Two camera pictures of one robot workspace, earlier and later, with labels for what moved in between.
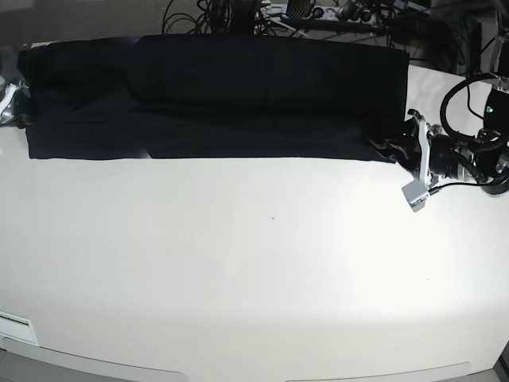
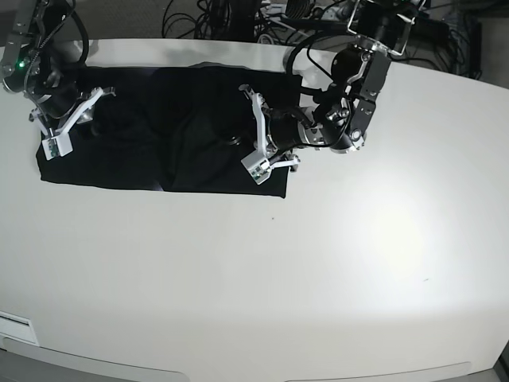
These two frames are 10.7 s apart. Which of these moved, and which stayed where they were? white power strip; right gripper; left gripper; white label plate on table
Moved: right gripper; left gripper
Stayed: white power strip; white label plate on table
